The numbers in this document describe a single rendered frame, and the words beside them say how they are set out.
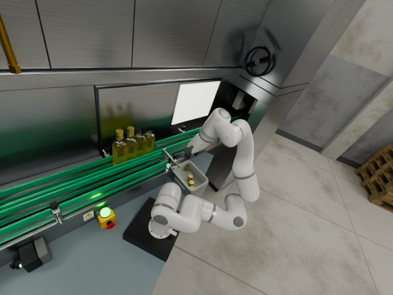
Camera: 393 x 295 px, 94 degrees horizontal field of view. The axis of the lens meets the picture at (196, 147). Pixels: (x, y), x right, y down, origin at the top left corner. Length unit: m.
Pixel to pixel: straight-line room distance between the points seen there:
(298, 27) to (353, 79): 2.62
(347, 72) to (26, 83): 3.92
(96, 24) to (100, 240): 0.94
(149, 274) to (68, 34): 1.03
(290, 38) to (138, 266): 1.60
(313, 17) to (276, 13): 0.24
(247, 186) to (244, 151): 0.14
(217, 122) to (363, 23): 3.43
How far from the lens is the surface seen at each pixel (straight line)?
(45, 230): 1.04
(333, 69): 3.93
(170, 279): 1.83
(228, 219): 0.82
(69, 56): 0.91
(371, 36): 3.98
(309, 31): 1.52
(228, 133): 0.65
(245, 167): 0.72
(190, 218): 0.75
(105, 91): 0.97
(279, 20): 1.60
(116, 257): 1.06
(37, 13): 0.86
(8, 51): 0.86
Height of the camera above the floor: 1.76
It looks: 39 degrees down
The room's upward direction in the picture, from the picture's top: 20 degrees clockwise
